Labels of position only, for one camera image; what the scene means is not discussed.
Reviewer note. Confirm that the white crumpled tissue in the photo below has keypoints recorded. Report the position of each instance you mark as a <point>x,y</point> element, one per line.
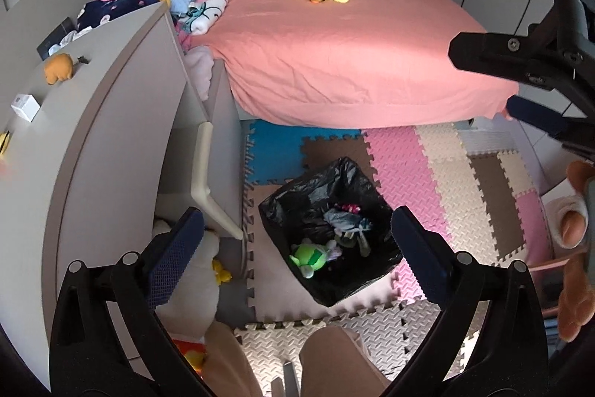
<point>69,40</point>

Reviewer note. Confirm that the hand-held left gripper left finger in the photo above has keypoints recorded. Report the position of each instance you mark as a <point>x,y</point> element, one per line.
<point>176,257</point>

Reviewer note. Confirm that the small white box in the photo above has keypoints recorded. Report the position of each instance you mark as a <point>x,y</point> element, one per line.
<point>25,106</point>

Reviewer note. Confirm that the black bag-lined trash bin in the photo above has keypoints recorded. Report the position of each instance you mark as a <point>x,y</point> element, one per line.
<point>297,197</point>

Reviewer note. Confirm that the small black object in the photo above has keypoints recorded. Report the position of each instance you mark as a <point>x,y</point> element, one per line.
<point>83,60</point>

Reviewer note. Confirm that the pink chair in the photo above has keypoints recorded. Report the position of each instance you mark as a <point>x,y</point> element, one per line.
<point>548,266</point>

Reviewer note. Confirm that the grey desk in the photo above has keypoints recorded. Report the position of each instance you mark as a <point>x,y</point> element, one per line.
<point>116,136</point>

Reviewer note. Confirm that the white and pink printed cloth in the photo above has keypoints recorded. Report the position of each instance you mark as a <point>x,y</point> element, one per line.
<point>209,11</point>

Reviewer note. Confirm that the small orange plush toy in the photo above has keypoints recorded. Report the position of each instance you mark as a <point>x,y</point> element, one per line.
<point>58,69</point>

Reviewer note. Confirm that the navy patterned blanket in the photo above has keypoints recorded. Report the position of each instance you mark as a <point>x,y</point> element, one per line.
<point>111,8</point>

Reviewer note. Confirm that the person's right hand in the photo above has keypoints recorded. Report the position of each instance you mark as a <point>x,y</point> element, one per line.
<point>574,229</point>

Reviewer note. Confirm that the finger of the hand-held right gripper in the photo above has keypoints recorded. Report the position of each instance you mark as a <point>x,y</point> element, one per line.
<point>534,113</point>
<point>488,53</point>

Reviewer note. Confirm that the bed with pink sheet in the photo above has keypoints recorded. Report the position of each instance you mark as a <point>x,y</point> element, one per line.
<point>348,53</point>

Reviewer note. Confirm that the grey metal bar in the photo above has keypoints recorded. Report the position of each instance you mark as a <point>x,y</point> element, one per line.
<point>288,380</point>

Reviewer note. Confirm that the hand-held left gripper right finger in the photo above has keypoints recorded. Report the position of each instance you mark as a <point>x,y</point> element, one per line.
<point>420,257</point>

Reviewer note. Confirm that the green striped plush toy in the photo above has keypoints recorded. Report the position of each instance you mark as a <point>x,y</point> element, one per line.
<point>309,257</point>

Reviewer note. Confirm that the foam puzzle floor mat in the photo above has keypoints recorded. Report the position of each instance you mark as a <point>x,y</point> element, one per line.
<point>465,201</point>

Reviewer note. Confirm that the small yellow toy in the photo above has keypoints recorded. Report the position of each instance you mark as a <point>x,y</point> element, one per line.
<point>222,273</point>

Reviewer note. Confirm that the large white plush toy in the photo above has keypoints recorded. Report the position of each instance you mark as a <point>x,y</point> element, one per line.
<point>186,290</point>

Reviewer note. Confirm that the orange and yellow toy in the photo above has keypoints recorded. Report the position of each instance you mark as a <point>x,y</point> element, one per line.
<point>193,353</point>

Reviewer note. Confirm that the pale pink garment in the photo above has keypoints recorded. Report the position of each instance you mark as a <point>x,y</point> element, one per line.
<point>200,69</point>

